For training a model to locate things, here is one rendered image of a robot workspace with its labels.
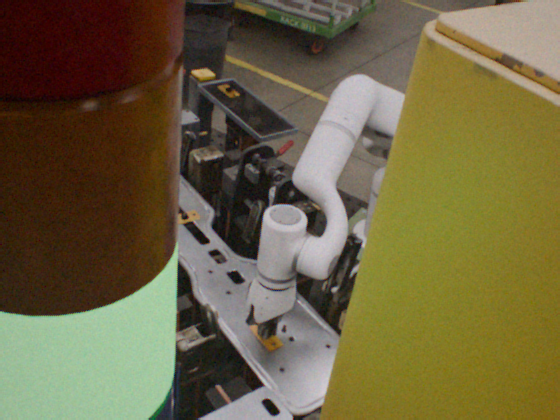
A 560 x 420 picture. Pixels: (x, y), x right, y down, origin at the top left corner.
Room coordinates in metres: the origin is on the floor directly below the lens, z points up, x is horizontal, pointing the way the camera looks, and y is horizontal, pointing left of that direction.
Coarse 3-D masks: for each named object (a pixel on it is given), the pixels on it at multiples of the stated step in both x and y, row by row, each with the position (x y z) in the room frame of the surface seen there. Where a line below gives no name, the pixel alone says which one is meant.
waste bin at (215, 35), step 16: (192, 0) 4.01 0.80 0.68; (208, 0) 4.08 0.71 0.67; (224, 0) 4.25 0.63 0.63; (192, 16) 3.88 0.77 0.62; (208, 16) 3.90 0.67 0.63; (224, 16) 3.98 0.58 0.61; (192, 32) 3.90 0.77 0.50; (208, 32) 3.93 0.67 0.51; (224, 32) 4.04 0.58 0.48; (192, 48) 3.91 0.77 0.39; (208, 48) 3.94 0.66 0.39; (224, 48) 4.07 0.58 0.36; (192, 64) 3.92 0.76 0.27; (208, 64) 3.95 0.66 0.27
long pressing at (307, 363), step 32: (192, 192) 1.45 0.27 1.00; (192, 256) 1.18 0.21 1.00; (224, 256) 1.20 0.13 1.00; (192, 288) 1.07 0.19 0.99; (224, 288) 1.08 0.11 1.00; (224, 320) 0.98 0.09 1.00; (288, 320) 1.01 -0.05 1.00; (320, 320) 1.02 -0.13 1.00; (256, 352) 0.90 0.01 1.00; (288, 352) 0.91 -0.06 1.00; (320, 352) 0.93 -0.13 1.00; (288, 384) 0.83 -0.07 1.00; (320, 384) 0.84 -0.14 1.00
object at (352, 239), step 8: (352, 240) 1.08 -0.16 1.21; (360, 240) 1.08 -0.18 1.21; (344, 248) 1.05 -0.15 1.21; (352, 248) 1.07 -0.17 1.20; (344, 256) 1.08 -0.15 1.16; (352, 256) 1.06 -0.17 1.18; (336, 264) 1.08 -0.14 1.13; (344, 264) 1.08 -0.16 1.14; (352, 264) 1.07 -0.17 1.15; (336, 272) 1.08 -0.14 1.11; (344, 272) 1.06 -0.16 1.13; (336, 280) 1.07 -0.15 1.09; (344, 280) 1.06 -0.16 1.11; (328, 288) 1.07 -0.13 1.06; (344, 288) 1.06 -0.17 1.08
